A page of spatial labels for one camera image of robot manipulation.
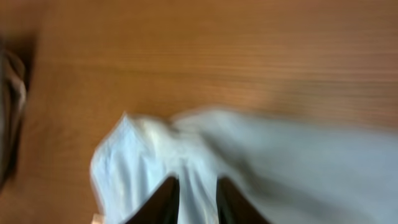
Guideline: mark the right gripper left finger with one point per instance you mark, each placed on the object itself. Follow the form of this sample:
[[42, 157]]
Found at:
[[162, 207]]

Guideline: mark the folded grey trousers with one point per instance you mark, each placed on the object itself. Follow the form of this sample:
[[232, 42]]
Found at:
[[13, 99]]

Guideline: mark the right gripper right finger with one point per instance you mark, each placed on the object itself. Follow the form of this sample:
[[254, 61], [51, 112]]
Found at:
[[233, 207]]

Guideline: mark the light blue t-shirt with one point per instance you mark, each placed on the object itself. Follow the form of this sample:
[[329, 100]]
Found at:
[[290, 171]]

